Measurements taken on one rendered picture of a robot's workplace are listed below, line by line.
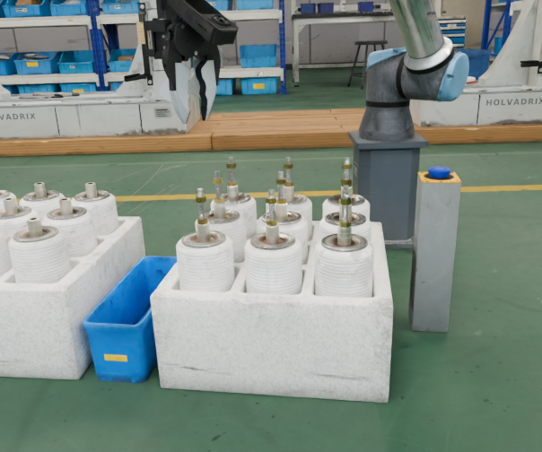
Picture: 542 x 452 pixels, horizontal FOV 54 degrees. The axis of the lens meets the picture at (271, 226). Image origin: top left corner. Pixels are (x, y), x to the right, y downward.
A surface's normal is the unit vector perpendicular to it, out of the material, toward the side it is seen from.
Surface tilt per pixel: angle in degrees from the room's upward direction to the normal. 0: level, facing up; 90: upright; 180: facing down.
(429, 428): 0
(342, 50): 90
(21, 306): 90
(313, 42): 90
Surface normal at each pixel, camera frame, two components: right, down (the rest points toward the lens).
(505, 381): -0.03, -0.94
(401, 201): -0.01, 0.34
